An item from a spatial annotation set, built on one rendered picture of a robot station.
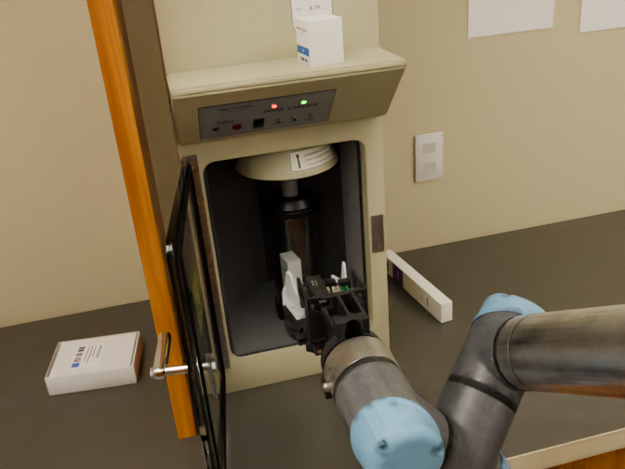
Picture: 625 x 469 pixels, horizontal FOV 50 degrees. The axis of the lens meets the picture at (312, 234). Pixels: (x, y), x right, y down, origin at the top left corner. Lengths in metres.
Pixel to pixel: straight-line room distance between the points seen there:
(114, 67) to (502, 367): 0.58
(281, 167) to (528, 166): 0.84
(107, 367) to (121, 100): 0.57
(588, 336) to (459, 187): 1.15
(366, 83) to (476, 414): 0.48
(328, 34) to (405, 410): 0.53
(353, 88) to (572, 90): 0.90
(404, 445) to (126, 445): 0.67
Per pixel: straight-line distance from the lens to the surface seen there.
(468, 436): 0.70
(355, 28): 1.04
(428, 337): 1.35
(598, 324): 0.58
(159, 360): 0.88
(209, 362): 0.85
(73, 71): 1.45
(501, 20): 1.63
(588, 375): 0.59
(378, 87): 0.98
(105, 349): 1.37
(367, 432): 0.62
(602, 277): 1.59
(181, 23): 1.00
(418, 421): 0.61
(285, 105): 0.96
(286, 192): 1.18
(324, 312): 0.76
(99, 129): 1.47
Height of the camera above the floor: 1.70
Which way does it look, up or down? 25 degrees down
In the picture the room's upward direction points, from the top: 5 degrees counter-clockwise
